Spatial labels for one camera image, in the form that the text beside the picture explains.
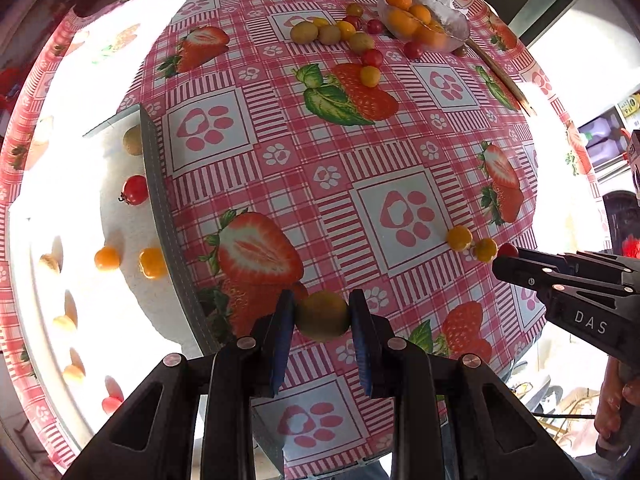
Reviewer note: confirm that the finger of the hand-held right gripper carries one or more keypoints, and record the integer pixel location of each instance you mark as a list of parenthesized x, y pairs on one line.
[(530, 275), (595, 262)]

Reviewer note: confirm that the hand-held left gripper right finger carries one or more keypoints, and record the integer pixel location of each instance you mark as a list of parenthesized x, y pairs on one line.
[(361, 345)]

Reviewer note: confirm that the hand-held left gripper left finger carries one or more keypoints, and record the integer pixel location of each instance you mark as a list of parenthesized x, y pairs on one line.
[(282, 340)]

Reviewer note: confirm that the red cherry tomato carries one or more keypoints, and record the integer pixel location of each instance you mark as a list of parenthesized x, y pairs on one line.
[(507, 250), (111, 402), (135, 190), (375, 26), (352, 21), (372, 57), (412, 49)]

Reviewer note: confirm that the brownish green round fruit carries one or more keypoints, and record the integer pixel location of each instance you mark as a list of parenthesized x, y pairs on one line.
[(49, 264), (329, 34), (361, 42), (304, 32), (134, 140), (322, 316)]

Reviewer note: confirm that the yellow cherry tomato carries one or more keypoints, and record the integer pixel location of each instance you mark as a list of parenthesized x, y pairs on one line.
[(107, 258), (64, 323), (345, 30), (320, 22), (152, 262), (370, 75), (485, 249), (459, 238), (74, 372)]

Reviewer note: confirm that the white rectangular tray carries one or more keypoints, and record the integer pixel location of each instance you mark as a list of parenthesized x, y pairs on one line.
[(100, 305)]

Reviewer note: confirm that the person's right hand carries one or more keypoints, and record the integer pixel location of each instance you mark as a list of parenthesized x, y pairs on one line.
[(607, 402)]

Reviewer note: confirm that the purple bottle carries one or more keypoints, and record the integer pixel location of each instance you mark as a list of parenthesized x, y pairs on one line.
[(602, 132)]

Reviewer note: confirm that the pink strawberry printed tablecloth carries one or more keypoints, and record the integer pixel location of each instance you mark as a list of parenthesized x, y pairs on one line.
[(320, 175)]

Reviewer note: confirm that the long wooden stick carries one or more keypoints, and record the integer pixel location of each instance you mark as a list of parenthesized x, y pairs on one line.
[(505, 82)]

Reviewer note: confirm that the small dark fruit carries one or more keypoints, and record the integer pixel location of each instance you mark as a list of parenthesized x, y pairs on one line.
[(460, 51)]

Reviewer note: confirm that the clear glass bowl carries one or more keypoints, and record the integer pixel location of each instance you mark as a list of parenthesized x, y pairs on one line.
[(450, 30)]

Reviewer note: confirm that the crumpled white tissue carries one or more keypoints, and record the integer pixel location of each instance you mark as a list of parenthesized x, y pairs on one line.
[(447, 7)]

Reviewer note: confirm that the orange cherry tomato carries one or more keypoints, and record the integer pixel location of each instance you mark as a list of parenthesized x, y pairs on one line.
[(355, 9)]

